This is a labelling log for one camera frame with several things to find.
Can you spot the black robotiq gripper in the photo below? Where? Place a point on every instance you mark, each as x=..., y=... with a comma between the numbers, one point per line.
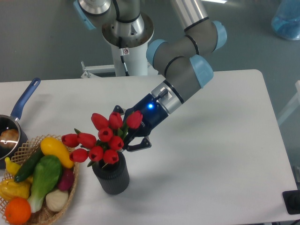
x=153, y=114

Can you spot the red tulip bouquet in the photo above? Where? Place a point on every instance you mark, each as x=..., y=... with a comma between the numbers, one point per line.
x=110, y=139

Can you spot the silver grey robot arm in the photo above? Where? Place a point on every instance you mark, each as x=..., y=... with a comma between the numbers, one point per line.
x=129, y=33

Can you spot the dark grey ribbed vase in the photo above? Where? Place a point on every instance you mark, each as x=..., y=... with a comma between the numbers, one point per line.
x=114, y=178

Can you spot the purple red radish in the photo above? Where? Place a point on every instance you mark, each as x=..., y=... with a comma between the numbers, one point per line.
x=66, y=180

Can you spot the yellow squash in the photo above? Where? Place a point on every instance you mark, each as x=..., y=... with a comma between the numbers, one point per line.
x=53, y=146

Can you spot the green bok choy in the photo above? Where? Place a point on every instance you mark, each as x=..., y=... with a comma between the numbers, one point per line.
x=45, y=177

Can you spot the white garlic bulb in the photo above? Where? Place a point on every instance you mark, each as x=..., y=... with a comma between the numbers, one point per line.
x=56, y=200

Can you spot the dark green cucumber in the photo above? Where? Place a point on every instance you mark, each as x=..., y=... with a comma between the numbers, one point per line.
x=28, y=167

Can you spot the brown bread roll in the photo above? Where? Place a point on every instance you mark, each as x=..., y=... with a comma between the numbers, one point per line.
x=9, y=138

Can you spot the woven wicker basket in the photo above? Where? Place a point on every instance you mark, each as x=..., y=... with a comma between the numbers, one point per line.
x=44, y=216

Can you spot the yellow banana pepper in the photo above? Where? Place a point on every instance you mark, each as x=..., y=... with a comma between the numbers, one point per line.
x=11, y=168

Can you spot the yellow pumpkin gourd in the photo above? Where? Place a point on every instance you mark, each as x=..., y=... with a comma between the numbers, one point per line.
x=9, y=189

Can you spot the orange fruit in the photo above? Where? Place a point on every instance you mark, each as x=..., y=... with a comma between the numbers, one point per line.
x=18, y=211

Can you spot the black device at edge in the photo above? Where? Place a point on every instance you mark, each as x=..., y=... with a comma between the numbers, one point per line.
x=292, y=201

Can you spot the blue plastic bag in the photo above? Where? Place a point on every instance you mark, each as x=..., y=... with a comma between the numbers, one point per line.
x=286, y=21

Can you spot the blue handled saucepan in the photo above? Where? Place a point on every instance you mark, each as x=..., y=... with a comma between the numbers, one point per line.
x=12, y=121

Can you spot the white frame at right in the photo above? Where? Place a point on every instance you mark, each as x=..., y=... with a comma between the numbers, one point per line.
x=290, y=107

